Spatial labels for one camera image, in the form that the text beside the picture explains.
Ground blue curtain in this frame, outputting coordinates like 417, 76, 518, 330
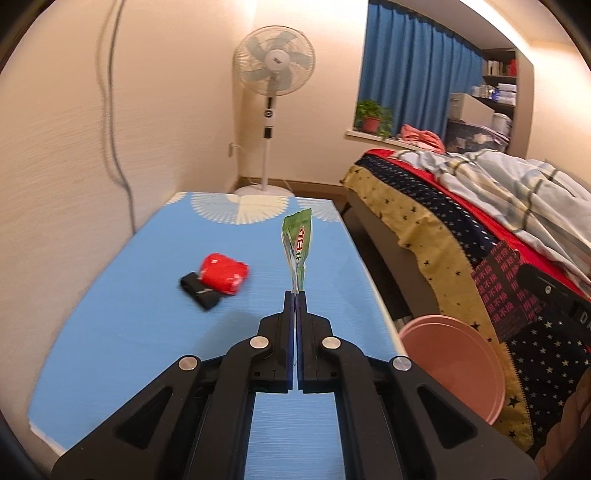
358, 1, 484, 137

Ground pink folded clothes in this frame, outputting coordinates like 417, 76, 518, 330
399, 124, 446, 153

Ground small black wrapper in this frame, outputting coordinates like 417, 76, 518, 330
179, 272, 221, 311

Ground white standing fan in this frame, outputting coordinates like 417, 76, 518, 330
233, 25, 315, 197

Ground blue patterned table cloth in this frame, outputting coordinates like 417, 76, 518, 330
28, 193, 403, 454

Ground navy star bed sheet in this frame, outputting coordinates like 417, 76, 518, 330
342, 181, 590, 456

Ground white plastic jar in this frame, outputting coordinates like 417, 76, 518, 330
491, 112, 512, 137

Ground person's right hand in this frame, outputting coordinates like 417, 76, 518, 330
535, 370, 590, 479

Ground pink plastic trash basin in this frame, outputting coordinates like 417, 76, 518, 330
400, 315, 506, 425

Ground cardboard box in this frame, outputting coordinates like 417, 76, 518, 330
448, 93, 495, 127

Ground potted green plant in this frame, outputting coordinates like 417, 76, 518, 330
353, 99, 393, 139

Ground small red plastic bag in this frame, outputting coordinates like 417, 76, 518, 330
198, 253, 249, 295

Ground grey wall cable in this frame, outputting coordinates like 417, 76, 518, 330
96, 0, 137, 235

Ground wooden bookshelf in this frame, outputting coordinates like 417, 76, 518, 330
476, 47, 534, 158

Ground dark pink-lettered wrapper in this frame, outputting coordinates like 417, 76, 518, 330
471, 241, 543, 343

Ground green snack wrapper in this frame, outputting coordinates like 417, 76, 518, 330
280, 208, 312, 293

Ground plaid light blue quilt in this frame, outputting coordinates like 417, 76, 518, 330
392, 149, 590, 296

